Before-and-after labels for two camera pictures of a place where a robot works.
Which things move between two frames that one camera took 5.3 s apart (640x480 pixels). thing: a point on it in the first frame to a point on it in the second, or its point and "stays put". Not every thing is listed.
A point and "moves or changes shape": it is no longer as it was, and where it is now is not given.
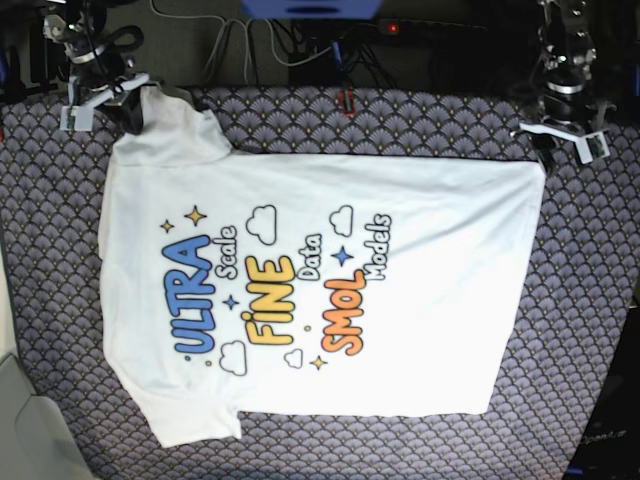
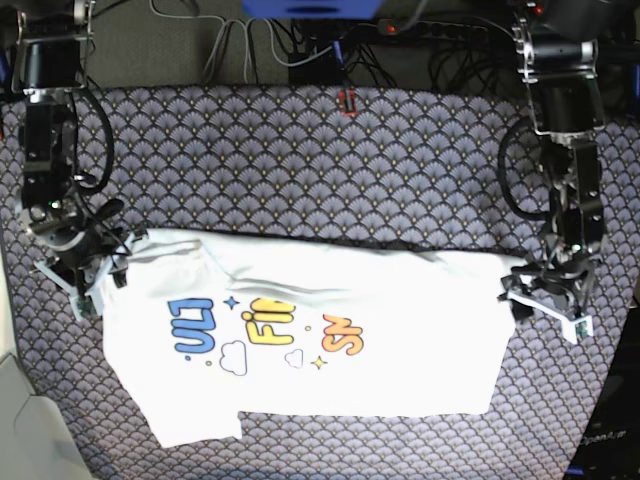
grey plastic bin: [35, 442] stays put
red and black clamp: [346, 98] stays put
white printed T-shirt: [237, 282] moves or changes shape
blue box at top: [313, 10] stays put
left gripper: [101, 71] to [85, 238]
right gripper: [565, 107] to [563, 271]
